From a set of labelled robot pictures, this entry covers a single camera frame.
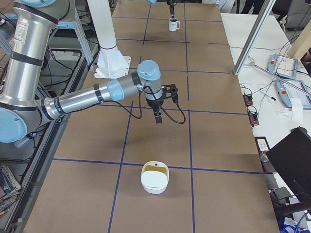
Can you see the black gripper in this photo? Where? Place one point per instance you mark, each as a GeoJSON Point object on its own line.
{"type": "Point", "coordinates": [171, 9]}
{"type": "Point", "coordinates": [153, 103]}

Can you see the white ribbed HOME mug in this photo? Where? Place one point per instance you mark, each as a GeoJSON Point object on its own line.
{"type": "Point", "coordinates": [174, 25]}

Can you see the white bowl with lid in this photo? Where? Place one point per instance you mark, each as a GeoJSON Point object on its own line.
{"type": "Point", "coordinates": [154, 177]}

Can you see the brown paper table cover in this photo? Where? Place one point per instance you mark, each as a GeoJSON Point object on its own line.
{"type": "Point", "coordinates": [216, 182]}

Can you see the black red connector box left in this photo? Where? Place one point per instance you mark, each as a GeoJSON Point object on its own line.
{"type": "Point", "coordinates": [248, 99]}

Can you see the black red connector box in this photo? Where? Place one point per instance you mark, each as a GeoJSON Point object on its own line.
{"type": "Point", "coordinates": [248, 99]}
{"type": "Point", "coordinates": [253, 118]}

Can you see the black red connector box right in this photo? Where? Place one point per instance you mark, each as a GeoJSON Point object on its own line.
{"type": "Point", "coordinates": [253, 118]}

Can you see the black marker pen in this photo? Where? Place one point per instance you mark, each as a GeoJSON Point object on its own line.
{"type": "Point", "coordinates": [268, 95]}

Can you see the black box with white label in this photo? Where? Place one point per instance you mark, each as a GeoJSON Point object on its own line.
{"type": "Point", "coordinates": [261, 143]}

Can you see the teach pendant far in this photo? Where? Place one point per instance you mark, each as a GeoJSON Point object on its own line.
{"type": "Point", "coordinates": [283, 66]}

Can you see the teach pendant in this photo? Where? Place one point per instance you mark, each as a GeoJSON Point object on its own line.
{"type": "Point", "coordinates": [287, 92]}
{"type": "Point", "coordinates": [283, 66]}

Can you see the teach pendant near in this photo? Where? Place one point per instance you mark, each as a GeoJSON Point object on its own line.
{"type": "Point", "coordinates": [287, 92]}

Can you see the black monitor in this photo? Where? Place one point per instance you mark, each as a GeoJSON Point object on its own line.
{"type": "Point", "coordinates": [291, 158]}

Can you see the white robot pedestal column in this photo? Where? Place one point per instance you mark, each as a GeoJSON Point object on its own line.
{"type": "Point", "coordinates": [111, 63]}

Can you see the aluminium frame post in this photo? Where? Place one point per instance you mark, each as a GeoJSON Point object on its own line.
{"type": "Point", "coordinates": [263, 14]}

